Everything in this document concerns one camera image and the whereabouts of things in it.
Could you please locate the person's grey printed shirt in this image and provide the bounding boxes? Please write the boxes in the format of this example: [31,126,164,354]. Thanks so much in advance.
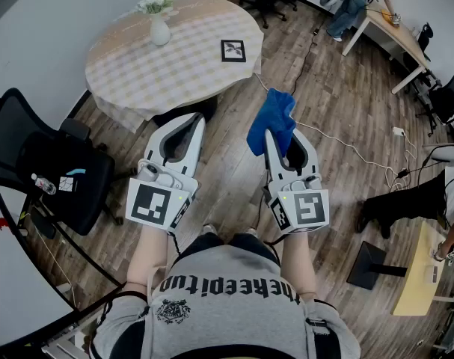
[88,243,362,359]

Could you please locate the person's right forearm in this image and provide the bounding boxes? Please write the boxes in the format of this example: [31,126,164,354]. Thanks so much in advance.
[280,233,317,301]

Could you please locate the person's left forearm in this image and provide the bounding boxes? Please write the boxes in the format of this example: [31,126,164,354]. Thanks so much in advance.
[125,224,171,288]

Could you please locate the black framed picture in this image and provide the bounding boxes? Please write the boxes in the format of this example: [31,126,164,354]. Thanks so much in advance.
[220,39,248,64]

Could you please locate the white curved desk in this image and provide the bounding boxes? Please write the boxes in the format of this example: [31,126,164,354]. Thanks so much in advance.
[0,183,80,351]

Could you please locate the white ribbed vase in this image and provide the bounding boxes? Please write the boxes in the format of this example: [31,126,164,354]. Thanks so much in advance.
[149,12,172,47]

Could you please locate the wooden desk with white legs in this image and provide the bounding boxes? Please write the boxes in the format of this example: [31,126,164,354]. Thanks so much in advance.
[341,0,432,95]

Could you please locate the person's black shorts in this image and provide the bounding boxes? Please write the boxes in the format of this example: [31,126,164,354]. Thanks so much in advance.
[174,232,282,266]

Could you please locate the clear water bottle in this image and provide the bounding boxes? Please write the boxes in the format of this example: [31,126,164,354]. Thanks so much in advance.
[31,173,58,196]

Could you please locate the small wooden side table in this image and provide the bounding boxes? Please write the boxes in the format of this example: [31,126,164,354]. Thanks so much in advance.
[346,221,447,317]

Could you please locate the black floor cable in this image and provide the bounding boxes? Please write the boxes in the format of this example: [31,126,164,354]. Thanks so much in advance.
[289,23,322,96]

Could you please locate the white cable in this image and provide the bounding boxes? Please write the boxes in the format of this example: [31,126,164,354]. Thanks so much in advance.
[254,72,419,193]

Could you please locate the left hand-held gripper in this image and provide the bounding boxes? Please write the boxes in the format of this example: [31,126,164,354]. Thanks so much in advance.
[125,111,207,236]

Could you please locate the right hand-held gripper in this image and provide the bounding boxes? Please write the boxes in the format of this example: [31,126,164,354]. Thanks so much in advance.
[263,129,331,236]

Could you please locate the blue cloth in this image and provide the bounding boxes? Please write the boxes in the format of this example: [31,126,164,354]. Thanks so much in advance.
[246,87,298,159]

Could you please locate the round table with checked cloth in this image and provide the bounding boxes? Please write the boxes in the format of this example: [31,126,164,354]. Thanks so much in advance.
[85,0,265,134]

